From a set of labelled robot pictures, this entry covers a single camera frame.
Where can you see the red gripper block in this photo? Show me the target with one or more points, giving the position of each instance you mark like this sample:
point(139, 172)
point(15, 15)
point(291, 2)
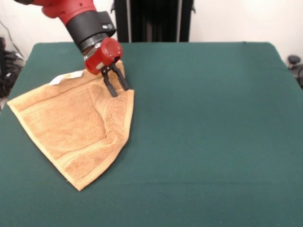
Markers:
point(104, 55)

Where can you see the tan terry towel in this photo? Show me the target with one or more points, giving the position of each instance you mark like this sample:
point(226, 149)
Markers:
point(71, 127)

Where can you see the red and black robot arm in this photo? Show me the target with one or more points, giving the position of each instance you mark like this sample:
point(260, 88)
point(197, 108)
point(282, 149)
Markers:
point(82, 23)

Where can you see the black equipment pile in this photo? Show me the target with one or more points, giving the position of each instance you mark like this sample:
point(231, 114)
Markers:
point(9, 71)

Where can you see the dark green table cloth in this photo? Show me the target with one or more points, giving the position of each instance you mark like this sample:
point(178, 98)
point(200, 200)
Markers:
point(213, 142)

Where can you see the grey office chair base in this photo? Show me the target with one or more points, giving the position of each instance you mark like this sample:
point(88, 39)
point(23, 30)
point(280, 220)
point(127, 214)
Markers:
point(296, 66)

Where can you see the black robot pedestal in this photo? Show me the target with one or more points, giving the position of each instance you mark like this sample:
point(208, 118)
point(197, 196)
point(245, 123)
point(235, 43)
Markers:
point(156, 21)

